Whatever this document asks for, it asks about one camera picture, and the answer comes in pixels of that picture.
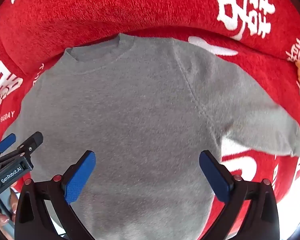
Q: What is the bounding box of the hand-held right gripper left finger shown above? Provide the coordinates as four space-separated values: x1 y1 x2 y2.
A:
14 150 97 240

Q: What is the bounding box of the red printed blanket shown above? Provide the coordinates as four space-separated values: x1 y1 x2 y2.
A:
0 0 300 240

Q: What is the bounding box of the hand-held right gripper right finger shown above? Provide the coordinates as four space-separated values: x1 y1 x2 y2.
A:
199 150 280 240

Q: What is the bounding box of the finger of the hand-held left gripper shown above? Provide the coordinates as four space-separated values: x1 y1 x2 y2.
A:
0 133 17 159
0 131 44 161

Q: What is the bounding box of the grey sweater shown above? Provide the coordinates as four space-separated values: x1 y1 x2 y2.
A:
1 33 300 240

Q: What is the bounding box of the person's left hand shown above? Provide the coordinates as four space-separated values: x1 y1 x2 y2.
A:
0 187 19 233

